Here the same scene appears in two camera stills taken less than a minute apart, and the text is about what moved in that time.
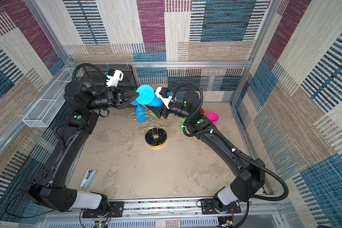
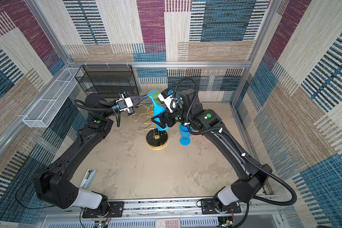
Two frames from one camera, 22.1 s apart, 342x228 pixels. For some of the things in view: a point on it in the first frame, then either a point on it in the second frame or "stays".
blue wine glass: [147, 96] to [185, 139]
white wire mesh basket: [43, 113] stays
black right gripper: [158, 111] to [167, 115]
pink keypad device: [167, 223] stays
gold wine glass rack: [156, 136] stays
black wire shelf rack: [96, 74] stays
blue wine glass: [140, 113] to [157, 110]
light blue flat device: [88, 178] stays
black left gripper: [117, 98] to [137, 99]
